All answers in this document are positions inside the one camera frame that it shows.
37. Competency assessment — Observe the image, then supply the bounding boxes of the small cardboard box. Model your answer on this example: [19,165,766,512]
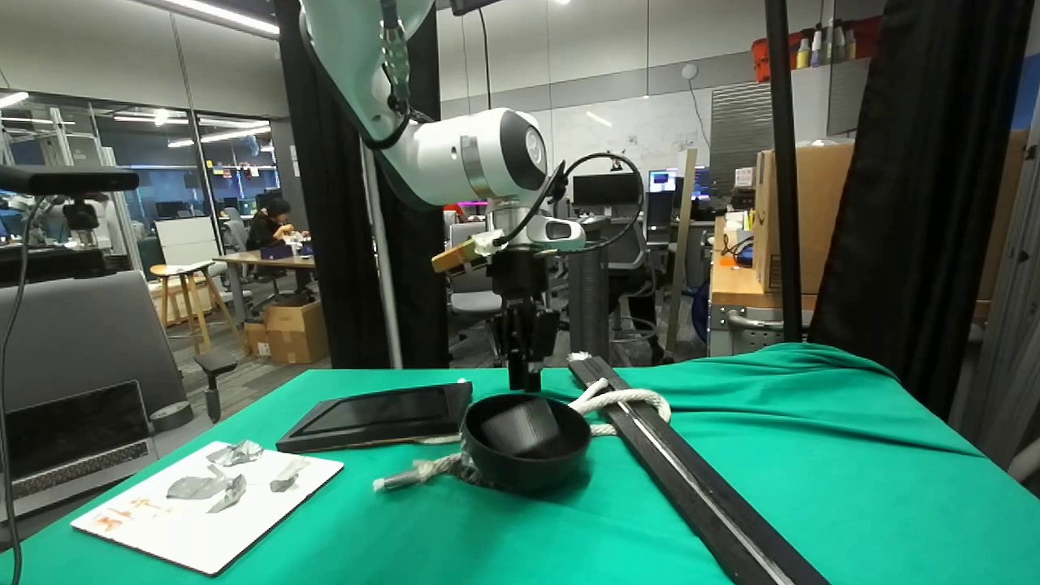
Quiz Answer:
[239,298,331,371]

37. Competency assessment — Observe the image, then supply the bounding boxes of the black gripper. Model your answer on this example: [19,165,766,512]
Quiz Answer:
[484,244,562,398]

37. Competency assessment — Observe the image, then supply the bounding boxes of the computer monitor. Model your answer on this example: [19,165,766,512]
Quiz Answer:
[571,173,647,213]
[643,165,714,207]

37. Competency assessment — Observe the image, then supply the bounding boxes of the wooden top workbench cabinet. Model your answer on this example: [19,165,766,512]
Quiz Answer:
[709,214,787,361]

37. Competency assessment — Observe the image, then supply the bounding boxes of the seated person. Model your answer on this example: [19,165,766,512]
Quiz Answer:
[245,193,296,259]

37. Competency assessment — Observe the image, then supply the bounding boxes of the green tablecloth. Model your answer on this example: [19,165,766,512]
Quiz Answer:
[0,340,1040,585]

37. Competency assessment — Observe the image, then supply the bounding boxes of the dark grey cylindrical post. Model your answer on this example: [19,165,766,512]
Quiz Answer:
[565,244,613,364]

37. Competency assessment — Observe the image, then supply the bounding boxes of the wooden stool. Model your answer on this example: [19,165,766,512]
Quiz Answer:
[147,256,238,357]

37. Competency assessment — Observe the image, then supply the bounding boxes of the black vertical pole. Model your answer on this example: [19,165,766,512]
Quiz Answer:
[764,0,805,346]

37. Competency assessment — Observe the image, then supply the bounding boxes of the shelf of bottles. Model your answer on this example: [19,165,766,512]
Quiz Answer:
[751,18,888,85]

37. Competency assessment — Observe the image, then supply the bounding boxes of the black office chair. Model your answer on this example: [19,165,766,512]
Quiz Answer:
[445,271,506,367]

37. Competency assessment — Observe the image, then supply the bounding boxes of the long black bar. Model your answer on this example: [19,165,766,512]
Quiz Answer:
[562,350,832,585]

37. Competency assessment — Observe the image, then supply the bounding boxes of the white printed booklet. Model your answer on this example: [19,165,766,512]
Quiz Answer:
[67,436,348,579]

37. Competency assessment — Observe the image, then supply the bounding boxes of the large cardboard box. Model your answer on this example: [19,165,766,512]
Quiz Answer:
[753,141,857,307]

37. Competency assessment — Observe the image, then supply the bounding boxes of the grey laptop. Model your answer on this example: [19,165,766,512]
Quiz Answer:
[0,376,162,525]

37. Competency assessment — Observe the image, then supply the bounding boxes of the black rectangular tray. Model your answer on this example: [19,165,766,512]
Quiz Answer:
[272,376,477,457]

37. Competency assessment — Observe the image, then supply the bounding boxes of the black bowl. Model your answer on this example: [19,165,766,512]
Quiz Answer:
[457,390,594,502]

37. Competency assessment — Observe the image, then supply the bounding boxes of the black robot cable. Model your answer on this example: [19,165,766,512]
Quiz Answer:
[498,150,649,254]

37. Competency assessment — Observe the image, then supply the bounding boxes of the silver tape roll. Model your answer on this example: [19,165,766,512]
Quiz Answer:
[491,405,562,460]

